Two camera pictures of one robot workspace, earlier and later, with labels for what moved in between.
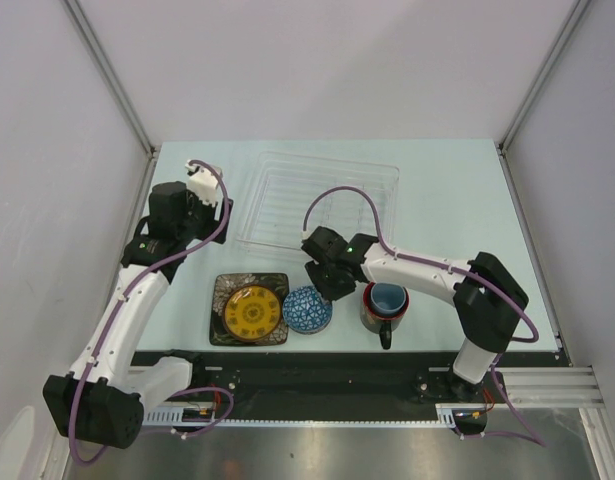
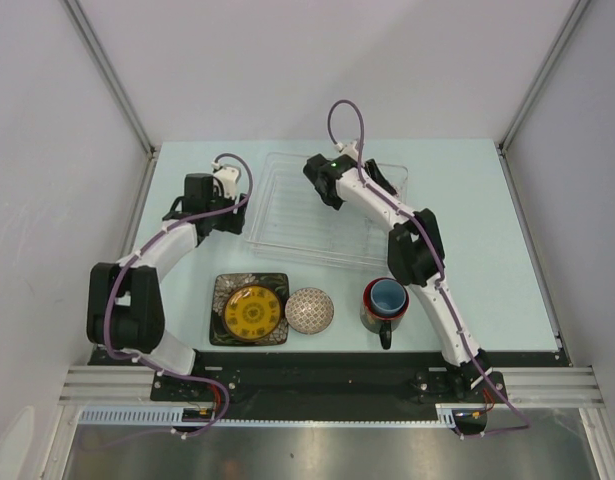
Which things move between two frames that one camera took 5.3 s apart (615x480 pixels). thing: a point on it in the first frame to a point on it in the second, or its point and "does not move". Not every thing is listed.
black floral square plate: [228, 283] does not move
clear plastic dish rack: [290, 194] does not move
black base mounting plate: [345, 377] does not move
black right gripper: [314, 270] to [379, 177]
